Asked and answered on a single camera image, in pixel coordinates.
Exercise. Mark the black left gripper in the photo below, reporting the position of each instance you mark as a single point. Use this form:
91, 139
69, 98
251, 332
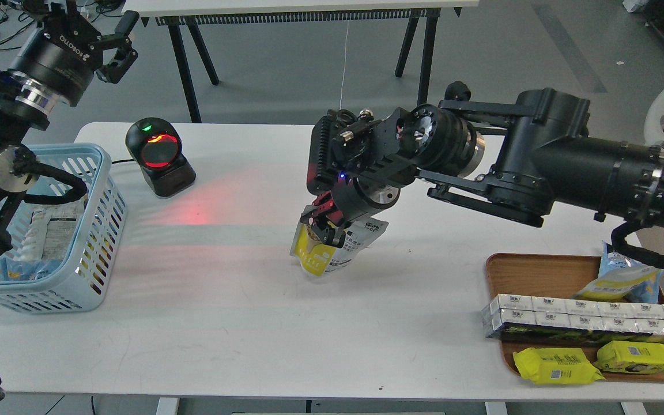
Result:
52, 57

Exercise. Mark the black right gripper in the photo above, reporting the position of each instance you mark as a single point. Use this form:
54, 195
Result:
351, 199

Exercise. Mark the yellow white snack pouch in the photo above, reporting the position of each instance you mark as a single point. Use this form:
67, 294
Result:
318, 259

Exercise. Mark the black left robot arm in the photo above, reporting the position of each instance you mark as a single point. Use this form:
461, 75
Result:
26, 104

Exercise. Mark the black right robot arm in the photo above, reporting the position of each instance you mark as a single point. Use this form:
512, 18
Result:
507, 160

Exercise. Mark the white snack bag in basket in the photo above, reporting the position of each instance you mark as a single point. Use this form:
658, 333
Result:
50, 232

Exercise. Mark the light blue plastic basket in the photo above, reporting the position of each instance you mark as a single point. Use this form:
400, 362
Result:
79, 282

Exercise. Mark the silver multipack snack box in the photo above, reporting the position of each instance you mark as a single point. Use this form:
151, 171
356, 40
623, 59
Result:
570, 322

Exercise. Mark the blue snack bag in basket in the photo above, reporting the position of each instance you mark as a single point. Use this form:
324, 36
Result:
21, 271

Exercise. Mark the yellow snack pack left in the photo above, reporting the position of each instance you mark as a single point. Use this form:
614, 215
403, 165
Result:
556, 366

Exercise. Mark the yellow snack pack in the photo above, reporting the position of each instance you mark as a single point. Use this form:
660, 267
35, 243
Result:
556, 366
634, 358

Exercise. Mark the blue yellow snack bag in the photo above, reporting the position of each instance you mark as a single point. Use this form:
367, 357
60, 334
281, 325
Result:
621, 277

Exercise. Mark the yellow snack pack right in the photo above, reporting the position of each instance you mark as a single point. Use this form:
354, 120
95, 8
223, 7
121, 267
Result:
634, 358

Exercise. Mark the black legged background table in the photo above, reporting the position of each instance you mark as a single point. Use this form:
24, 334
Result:
192, 14

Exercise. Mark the black barcode scanner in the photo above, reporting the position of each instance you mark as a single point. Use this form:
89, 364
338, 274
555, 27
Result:
157, 148

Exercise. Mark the brown wooden tray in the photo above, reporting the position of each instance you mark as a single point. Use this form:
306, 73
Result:
550, 276

